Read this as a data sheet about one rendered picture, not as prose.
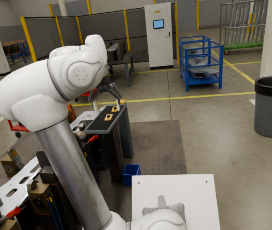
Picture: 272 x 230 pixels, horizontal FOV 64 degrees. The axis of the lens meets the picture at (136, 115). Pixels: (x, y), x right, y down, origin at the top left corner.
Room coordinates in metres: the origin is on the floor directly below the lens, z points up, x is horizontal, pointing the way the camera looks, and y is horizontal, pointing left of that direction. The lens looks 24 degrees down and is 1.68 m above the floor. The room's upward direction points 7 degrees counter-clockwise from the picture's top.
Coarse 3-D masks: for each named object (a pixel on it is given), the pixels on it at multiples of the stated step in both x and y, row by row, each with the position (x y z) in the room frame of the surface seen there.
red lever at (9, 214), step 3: (18, 207) 0.57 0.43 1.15; (12, 210) 0.56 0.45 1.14; (15, 210) 0.56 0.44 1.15; (18, 210) 0.56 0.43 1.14; (9, 213) 0.57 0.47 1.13; (12, 213) 0.56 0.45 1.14; (15, 213) 0.55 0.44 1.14; (18, 213) 0.56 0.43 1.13; (3, 216) 0.59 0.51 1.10; (6, 216) 0.57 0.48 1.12; (9, 216) 0.56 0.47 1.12; (12, 216) 0.56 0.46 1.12; (0, 219) 0.58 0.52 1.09; (3, 219) 0.58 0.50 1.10; (6, 219) 0.57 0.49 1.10; (0, 222) 0.58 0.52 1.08
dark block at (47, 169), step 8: (48, 168) 0.81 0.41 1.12; (40, 176) 0.79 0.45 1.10; (48, 176) 0.78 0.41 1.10; (56, 176) 0.79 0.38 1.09; (56, 184) 0.78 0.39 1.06; (56, 192) 0.78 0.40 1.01; (64, 192) 0.81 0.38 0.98; (56, 200) 0.79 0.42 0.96; (64, 200) 0.80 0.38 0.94; (64, 208) 0.78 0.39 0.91; (64, 216) 0.78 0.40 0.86; (72, 216) 0.81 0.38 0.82; (64, 224) 0.79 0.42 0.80; (72, 224) 0.80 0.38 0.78
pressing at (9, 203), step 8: (88, 112) 1.73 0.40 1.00; (80, 120) 1.58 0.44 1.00; (72, 128) 1.45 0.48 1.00; (32, 160) 1.09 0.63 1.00; (24, 168) 1.02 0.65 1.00; (32, 168) 1.01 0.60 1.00; (40, 168) 0.99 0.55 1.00; (16, 176) 0.95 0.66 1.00; (24, 176) 0.94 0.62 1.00; (32, 176) 0.93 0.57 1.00; (8, 184) 0.89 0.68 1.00; (16, 184) 0.89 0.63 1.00; (24, 184) 0.88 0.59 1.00; (0, 192) 0.84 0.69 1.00; (8, 192) 0.84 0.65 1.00; (16, 192) 0.83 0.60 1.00; (24, 192) 0.82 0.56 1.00; (8, 200) 0.78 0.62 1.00; (16, 200) 0.77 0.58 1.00; (24, 200) 0.76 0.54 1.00; (0, 208) 0.74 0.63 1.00; (8, 208) 0.73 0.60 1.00
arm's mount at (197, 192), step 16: (144, 176) 0.80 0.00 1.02; (160, 176) 0.79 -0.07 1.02; (176, 176) 0.78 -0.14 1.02; (192, 176) 0.77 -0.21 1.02; (208, 176) 0.75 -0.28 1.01; (144, 192) 0.76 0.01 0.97; (160, 192) 0.74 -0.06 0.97; (176, 192) 0.73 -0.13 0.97; (192, 192) 0.72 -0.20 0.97; (208, 192) 0.71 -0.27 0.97; (192, 208) 0.68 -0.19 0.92; (208, 208) 0.67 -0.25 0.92; (192, 224) 0.64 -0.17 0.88; (208, 224) 0.63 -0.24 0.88
